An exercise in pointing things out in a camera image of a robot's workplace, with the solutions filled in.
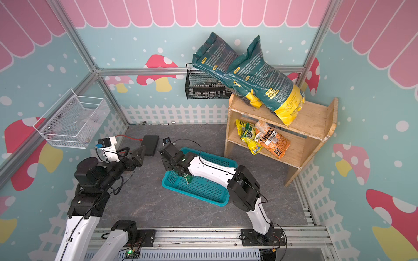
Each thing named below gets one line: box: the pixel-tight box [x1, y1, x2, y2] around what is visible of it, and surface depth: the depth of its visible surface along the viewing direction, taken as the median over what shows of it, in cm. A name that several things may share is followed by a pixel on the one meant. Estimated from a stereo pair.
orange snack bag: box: [254, 120, 292, 160], surface depth 79 cm
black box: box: [140, 134, 160, 157], surface depth 115 cm
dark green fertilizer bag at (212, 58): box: [192, 31, 263, 109], surface depth 62 cm
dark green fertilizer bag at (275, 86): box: [225, 34, 306, 126], surface depth 58 cm
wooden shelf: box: [224, 92, 339, 187], surface depth 77 cm
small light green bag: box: [185, 174, 194, 184], surface depth 91 cm
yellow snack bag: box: [235, 119, 263, 155], surface depth 81 cm
